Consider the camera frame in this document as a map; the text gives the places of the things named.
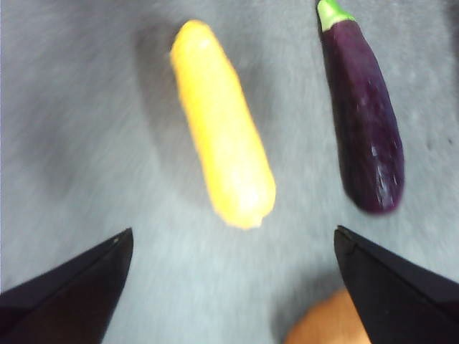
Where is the yellow corn cob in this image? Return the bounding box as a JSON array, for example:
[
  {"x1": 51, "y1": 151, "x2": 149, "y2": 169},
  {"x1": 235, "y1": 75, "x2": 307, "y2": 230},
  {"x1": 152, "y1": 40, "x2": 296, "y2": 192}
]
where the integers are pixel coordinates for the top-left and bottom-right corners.
[{"x1": 169, "y1": 19, "x2": 277, "y2": 231}]

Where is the brown potato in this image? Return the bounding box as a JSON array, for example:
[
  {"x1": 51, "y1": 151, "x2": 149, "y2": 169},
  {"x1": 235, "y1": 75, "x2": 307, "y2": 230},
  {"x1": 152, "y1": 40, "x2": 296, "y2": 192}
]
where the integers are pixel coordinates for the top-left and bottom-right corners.
[{"x1": 283, "y1": 288, "x2": 372, "y2": 344}]

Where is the purple eggplant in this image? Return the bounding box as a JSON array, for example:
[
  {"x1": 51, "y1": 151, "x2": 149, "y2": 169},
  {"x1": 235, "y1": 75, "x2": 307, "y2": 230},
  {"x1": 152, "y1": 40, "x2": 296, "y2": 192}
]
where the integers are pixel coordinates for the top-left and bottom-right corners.
[{"x1": 315, "y1": 0, "x2": 405, "y2": 216}]

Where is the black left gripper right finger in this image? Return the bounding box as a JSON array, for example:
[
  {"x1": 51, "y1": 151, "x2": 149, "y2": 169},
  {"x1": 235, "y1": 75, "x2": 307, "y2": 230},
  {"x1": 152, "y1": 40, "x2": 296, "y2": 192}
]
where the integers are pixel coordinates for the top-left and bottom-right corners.
[{"x1": 333, "y1": 225, "x2": 459, "y2": 344}]

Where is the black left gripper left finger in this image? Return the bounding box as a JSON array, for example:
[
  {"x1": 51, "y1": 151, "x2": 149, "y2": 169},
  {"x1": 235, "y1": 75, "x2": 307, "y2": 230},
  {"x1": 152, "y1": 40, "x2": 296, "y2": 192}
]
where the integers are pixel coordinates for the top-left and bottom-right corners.
[{"x1": 0, "y1": 227, "x2": 134, "y2": 344}]

